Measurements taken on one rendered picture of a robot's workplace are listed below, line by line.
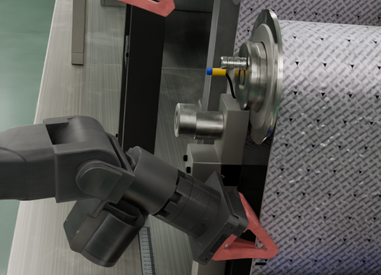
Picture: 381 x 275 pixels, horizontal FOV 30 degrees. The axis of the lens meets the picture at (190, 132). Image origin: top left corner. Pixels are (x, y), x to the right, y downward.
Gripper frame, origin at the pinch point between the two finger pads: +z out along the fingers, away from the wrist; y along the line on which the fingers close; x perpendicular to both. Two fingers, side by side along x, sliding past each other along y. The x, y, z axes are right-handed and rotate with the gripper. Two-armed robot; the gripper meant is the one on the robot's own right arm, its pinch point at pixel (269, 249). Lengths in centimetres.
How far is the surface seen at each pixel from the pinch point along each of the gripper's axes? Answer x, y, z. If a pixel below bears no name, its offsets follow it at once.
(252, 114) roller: 10.8, -6.0, -9.2
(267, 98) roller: 14.3, -1.1, -11.2
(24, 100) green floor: -118, -289, 8
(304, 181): 9.1, 0.3, -2.3
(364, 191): 11.7, 0.2, 4.4
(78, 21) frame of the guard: -16, -102, -17
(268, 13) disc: 20.9, -6.4, -14.7
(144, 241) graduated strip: -20.0, -25.6, -1.8
